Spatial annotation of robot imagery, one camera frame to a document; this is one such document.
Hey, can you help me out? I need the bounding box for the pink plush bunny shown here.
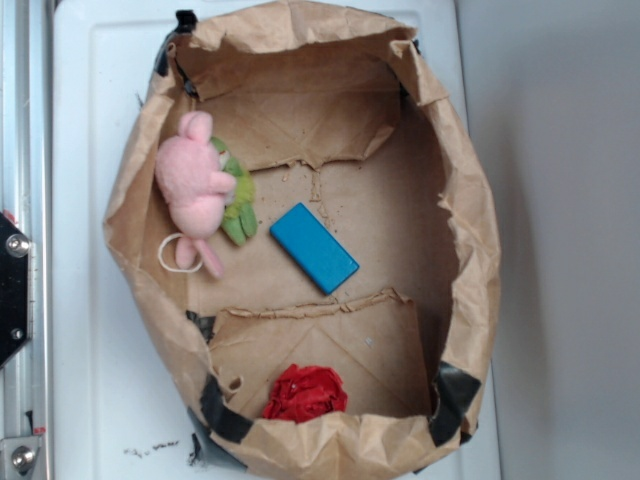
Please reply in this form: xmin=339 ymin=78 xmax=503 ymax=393
xmin=155 ymin=111 xmax=237 ymax=279

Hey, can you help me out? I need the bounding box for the blue rectangular block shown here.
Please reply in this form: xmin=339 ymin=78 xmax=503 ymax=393
xmin=270 ymin=203 xmax=360 ymax=295

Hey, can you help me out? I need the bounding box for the green plush toy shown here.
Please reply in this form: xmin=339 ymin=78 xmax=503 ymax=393
xmin=211 ymin=137 xmax=258 ymax=246

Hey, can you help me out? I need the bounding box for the white rubber band loop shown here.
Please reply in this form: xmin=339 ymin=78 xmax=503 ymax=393
xmin=158 ymin=233 xmax=204 ymax=274

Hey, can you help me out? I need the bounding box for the red crumpled paper ball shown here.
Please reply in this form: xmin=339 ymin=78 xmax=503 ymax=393
xmin=262 ymin=364 xmax=348 ymax=423

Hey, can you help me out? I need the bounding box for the black corner bracket plate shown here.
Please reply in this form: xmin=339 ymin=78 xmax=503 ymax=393
xmin=1 ymin=213 xmax=32 ymax=368

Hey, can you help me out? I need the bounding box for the aluminium frame rail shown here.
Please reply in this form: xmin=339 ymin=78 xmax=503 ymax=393
xmin=1 ymin=1 xmax=55 ymax=479

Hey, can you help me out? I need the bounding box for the silver corner bracket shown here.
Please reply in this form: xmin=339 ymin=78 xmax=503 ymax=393
xmin=1 ymin=435 xmax=46 ymax=480

